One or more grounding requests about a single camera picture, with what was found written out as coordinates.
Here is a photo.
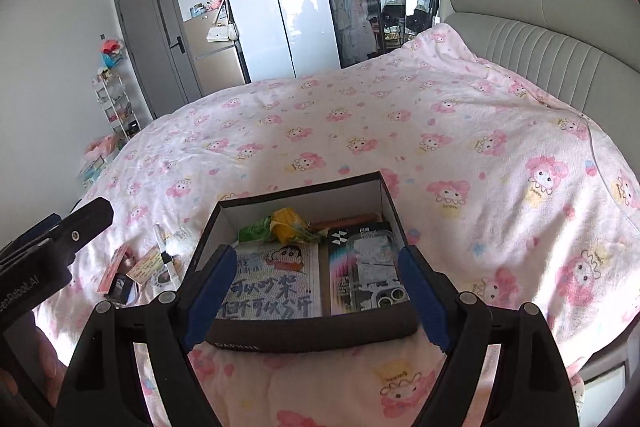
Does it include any small black open box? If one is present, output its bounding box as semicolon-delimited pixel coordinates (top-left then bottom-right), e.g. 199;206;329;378
105;274;138;305

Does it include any red plush toy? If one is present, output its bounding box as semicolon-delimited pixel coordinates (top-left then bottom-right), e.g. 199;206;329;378
99;38;126;68

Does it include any packaged yellow corn cob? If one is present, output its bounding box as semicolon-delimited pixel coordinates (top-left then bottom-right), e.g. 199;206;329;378
237;207;326;245

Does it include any white wire shelf rack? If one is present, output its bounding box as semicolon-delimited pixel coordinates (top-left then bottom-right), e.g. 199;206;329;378
91;69;141;142

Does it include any person's left hand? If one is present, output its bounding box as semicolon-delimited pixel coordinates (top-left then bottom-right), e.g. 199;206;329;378
0;309;68;408

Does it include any clear cartoon phone case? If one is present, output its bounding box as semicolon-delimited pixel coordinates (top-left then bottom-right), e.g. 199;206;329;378
350;227;412;312

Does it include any white handbag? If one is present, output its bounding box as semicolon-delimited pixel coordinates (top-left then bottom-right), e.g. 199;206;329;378
206;0;241;44

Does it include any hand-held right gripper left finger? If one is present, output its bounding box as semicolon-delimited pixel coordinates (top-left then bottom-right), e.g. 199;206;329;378
52;244;238;427

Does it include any pink printed blanket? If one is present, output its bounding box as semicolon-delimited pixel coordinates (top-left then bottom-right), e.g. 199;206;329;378
50;24;640;427

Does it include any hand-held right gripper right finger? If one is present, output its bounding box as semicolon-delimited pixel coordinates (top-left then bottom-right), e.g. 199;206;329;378
397;244;581;427

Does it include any cartoon picture board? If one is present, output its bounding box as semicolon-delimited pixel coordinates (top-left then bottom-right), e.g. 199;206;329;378
216;241;323;320

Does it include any grey padded headboard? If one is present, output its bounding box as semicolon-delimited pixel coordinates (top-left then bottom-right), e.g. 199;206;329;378
437;0;640;142

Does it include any wooden comb with white tassel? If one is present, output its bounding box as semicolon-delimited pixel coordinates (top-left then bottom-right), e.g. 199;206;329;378
310;213;383;228

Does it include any beige cabinet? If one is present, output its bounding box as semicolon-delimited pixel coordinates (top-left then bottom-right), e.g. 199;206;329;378
181;9;251;100

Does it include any grey door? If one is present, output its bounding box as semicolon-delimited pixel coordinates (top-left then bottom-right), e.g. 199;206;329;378
114;0;206;120

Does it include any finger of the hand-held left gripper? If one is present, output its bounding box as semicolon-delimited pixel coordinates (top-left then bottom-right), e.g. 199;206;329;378
47;197;114;267
0;213;63;258

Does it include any dark screen protector box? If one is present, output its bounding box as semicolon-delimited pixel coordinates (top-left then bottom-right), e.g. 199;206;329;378
327;223;401;317

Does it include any black shoe box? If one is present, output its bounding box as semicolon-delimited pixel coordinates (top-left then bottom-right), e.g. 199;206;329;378
187;172;420;354

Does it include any red printed card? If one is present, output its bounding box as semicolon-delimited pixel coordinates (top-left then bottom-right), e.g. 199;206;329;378
97;244;133;293

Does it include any beige card in plastic sleeve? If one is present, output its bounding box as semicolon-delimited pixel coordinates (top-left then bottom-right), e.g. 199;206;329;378
125;247;173;290

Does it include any pile of pink toys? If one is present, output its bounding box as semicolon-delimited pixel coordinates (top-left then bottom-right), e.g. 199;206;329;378
77;134;121;188

